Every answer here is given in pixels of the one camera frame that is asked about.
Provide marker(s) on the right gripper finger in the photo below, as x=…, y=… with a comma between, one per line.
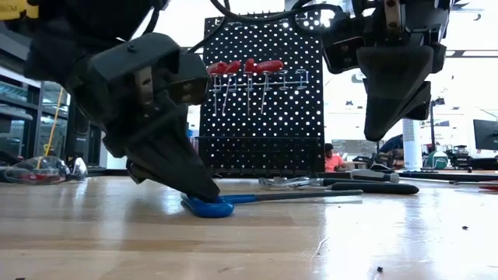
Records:
x=424, y=103
x=393, y=85

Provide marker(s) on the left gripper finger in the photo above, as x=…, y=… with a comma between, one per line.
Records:
x=171, y=155
x=142, y=175

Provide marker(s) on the clear safety glasses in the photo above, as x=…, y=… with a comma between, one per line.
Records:
x=43, y=167

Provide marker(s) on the black metal pegboard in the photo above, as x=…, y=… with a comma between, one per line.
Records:
x=295, y=128

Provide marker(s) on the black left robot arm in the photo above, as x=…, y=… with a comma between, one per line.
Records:
x=78, y=23

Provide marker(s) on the white perforated tower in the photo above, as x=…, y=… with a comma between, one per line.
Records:
x=412, y=148

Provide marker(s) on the person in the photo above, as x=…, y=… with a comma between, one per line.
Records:
x=393, y=147
x=334, y=161

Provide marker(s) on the green white round object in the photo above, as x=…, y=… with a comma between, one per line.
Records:
x=437, y=160

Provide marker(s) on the dark bench equipment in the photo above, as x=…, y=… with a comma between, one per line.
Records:
x=459, y=153

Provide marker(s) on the tall black panel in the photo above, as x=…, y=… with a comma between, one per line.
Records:
x=83, y=140

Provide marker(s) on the black computer monitor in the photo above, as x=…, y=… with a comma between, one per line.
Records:
x=486, y=134

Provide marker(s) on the dark glass shelving unit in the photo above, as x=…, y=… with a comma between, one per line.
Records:
x=19, y=116

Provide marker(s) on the black camera pole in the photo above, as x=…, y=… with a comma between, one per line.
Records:
x=432, y=132

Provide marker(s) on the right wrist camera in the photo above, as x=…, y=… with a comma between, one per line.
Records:
x=344, y=50

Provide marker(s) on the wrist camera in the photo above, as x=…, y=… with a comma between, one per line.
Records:
x=190, y=78
x=344, y=50

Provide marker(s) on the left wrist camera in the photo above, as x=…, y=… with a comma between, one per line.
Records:
x=190, y=78

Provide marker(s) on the silver hook rail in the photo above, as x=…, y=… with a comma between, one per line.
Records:
x=290, y=18

